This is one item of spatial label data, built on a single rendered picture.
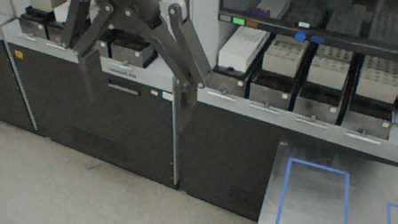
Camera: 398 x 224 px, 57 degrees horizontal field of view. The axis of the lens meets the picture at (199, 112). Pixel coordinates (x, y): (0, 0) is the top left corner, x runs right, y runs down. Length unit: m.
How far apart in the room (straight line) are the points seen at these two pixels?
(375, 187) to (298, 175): 0.18
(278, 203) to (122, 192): 1.18
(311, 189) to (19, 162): 1.66
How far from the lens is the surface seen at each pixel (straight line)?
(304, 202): 0.90
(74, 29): 0.49
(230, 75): 1.25
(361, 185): 0.98
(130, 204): 1.89
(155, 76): 1.40
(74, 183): 2.02
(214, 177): 1.61
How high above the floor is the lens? 1.51
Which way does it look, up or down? 40 degrees down
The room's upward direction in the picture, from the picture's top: 2 degrees clockwise
